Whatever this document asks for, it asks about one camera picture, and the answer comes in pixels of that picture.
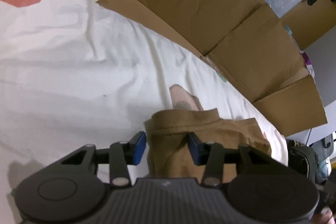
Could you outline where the black suitcase with handle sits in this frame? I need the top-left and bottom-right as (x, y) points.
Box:
(310, 134), (334, 162)

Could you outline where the person's right hand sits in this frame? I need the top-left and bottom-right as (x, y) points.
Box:
(311, 207), (335, 224)

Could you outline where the black folded garment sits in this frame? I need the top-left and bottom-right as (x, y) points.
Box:
(286, 140), (325, 185)

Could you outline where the cream bear print blanket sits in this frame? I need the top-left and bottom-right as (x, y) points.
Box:
(1, 0), (288, 223)

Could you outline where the large cardboard box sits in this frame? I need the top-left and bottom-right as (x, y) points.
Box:
(97, 0), (329, 138)

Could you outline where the brown t-shirt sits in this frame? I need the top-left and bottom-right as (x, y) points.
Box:
(145, 109), (272, 180)

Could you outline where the purple white refill pouch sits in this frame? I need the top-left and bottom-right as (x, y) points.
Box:
(300, 51), (315, 78)

